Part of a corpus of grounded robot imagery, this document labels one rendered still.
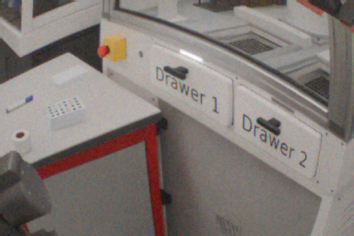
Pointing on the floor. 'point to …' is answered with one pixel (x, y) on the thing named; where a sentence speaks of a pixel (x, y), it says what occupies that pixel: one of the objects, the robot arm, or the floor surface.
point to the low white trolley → (88, 153)
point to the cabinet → (230, 178)
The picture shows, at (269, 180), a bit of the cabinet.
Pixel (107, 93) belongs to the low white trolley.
